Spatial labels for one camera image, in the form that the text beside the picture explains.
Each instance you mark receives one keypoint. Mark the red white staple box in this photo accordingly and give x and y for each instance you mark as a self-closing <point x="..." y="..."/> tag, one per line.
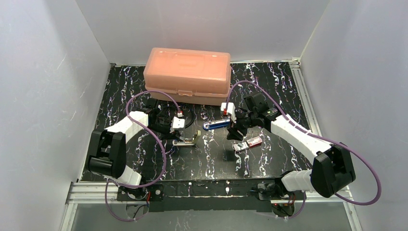
<point x="247" y="144"/>

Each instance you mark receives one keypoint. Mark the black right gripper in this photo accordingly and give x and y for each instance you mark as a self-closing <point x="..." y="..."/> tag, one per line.
<point x="235" y="124"/>

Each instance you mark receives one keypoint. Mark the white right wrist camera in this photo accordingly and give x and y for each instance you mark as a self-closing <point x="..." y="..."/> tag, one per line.
<point x="228" y="109"/>

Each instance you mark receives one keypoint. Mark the aluminium right frame rail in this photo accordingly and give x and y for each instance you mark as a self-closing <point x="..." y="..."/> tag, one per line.
<point x="295" y="68"/>

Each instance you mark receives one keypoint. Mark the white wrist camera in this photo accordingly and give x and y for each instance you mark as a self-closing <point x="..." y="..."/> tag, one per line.
<point x="178" y="122"/>
<point x="228" y="109"/>

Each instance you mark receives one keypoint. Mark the aluminium frame rail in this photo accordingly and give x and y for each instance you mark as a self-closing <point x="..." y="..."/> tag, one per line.
<point x="295" y="68"/>
<point x="87" y="192"/>

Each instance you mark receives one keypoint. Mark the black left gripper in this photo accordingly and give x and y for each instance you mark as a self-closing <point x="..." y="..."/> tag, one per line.
<point x="173" y="131"/>

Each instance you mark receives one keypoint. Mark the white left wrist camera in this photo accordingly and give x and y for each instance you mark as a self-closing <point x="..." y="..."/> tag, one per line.
<point x="178" y="122"/>

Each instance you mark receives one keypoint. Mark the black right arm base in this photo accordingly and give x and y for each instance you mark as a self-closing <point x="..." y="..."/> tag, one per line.
<point x="273" y="191"/>

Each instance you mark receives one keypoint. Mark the black marble pattern mat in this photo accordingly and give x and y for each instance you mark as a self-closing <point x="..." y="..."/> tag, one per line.
<point x="213" y="156"/>

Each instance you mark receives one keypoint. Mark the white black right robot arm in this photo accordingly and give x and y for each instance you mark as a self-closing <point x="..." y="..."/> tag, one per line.
<point x="332" y="166"/>

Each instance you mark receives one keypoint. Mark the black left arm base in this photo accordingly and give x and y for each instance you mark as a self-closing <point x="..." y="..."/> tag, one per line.
<point x="151" y="193"/>

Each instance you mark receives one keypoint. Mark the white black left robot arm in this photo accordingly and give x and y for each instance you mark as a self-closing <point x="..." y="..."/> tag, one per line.
<point x="107" y="151"/>

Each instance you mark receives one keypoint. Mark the aluminium front frame rail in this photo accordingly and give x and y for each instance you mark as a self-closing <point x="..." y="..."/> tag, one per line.
<point x="87" y="192"/>

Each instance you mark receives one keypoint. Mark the pink translucent plastic storage box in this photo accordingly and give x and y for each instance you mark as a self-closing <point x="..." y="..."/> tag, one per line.
<point x="188" y="76"/>

